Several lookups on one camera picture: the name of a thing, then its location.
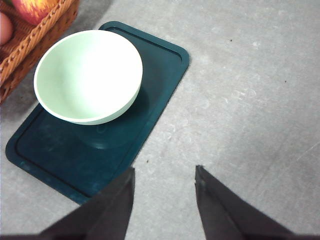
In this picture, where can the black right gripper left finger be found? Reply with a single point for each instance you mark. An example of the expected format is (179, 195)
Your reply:
(104, 217)

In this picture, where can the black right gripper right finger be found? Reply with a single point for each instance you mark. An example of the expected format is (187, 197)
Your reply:
(227, 215)

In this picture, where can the light green bowl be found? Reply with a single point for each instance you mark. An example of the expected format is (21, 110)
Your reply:
(86, 77)

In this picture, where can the brown egg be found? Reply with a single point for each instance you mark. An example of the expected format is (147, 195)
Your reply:
(6, 29)

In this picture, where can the brown woven wicker basket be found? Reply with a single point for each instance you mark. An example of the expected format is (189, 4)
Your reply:
(30, 43)

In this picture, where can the dark teal rectangular tray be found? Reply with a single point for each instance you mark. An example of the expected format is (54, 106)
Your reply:
(80, 160)

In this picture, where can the red yellow apple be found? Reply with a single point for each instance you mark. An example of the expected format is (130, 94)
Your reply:
(34, 11)

